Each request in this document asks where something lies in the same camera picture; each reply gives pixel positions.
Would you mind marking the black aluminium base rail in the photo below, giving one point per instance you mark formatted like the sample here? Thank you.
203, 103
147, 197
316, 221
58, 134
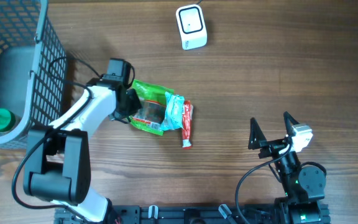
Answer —
254, 213

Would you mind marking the grey plastic mesh basket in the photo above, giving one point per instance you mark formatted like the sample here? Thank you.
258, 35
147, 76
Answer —
32, 65

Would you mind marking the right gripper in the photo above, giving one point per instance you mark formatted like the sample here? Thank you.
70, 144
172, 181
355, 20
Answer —
254, 141

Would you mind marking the white barcode scanner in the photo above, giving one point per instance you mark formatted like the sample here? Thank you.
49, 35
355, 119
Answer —
191, 26

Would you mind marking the light blue snack packet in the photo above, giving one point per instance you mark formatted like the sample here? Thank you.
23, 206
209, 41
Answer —
173, 112

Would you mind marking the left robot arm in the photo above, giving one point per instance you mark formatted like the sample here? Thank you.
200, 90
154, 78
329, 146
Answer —
57, 166

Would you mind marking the red stick sachet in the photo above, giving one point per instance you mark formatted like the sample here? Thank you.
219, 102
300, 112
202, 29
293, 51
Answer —
187, 115

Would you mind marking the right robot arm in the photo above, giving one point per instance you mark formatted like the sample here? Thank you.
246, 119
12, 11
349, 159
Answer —
303, 183

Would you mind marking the green lid jar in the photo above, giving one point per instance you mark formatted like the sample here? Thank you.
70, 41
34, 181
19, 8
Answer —
7, 120

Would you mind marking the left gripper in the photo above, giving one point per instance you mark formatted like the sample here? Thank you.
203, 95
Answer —
135, 107

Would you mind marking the green snack bag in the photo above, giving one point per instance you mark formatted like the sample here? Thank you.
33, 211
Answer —
153, 101

